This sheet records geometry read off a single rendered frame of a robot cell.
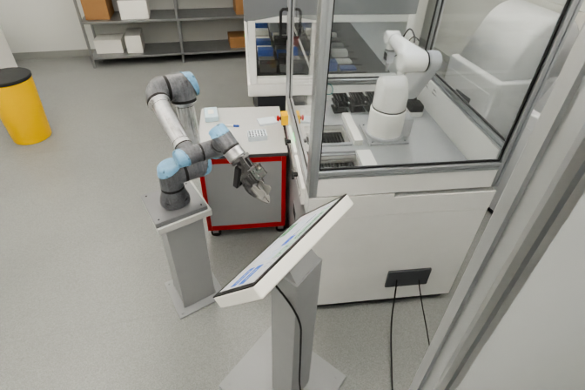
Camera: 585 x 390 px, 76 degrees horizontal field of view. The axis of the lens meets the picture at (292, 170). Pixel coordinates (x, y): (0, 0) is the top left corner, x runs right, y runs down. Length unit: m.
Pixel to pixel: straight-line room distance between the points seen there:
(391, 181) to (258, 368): 1.23
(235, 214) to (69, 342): 1.21
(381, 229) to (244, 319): 1.02
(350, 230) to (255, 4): 1.60
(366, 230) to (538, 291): 1.52
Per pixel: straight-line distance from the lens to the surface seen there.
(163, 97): 1.73
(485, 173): 2.02
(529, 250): 0.42
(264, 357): 2.32
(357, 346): 2.42
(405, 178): 1.84
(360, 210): 1.89
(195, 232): 2.12
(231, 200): 2.63
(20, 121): 4.39
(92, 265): 2.99
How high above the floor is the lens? 2.11
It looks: 37 degrees down
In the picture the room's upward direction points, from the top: 2 degrees clockwise
